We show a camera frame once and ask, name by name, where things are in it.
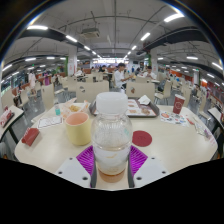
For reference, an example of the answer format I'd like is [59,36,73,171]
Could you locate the ceiling air conditioner unit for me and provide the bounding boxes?
[79,27,101,39]

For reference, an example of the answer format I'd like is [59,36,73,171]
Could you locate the person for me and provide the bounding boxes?
[28,70,37,95]
[142,65,158,81]
[43,73,52,87]
[113,62,131,93]

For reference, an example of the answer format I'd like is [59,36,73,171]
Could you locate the white paper napkin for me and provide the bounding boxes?
[137,94,152,106]

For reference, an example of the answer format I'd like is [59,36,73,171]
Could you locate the red paper cup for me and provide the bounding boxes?
[172,93,186,115]

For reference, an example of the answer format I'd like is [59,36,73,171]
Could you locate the clear plastic packet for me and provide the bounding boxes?
[194,123,209,138]

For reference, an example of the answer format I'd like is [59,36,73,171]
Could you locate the colourful printed paper flyer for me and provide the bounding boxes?
[159,110,190,127]

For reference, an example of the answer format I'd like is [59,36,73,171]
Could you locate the clear bag of fried snack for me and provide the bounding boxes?
[60,98,91,118]

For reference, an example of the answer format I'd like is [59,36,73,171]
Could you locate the flat round red coaster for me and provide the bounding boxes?
[131,130,153,148]

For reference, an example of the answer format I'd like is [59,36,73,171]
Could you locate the group of beige chairs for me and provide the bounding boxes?
[0,71,214,114]

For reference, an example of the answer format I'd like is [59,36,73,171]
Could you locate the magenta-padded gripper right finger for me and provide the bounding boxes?
[127,145,170,189]

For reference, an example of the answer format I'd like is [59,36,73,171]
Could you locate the group of ceiling lights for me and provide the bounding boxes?
[1,13,224,79]

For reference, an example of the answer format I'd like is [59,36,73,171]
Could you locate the clear white-capped drink bottle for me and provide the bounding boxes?
[90,91,133,184]

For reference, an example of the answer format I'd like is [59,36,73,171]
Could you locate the white printed card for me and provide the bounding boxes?
[37,115,64,130]

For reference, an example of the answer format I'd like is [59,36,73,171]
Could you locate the yellow cup with pink inside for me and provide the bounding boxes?
[64,111,93,147]

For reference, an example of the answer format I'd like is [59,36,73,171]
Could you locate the printed paper tray liner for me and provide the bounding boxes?
[127,99,158,118]

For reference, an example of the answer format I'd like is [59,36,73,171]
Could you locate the white dining table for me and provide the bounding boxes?
[0,105,25,141]
[207,106,224,134]

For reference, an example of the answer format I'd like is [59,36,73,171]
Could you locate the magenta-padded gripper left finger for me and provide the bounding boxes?
[54,145,98,189]

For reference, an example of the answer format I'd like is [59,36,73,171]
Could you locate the red folded packet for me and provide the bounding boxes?
[21,127,41,147]

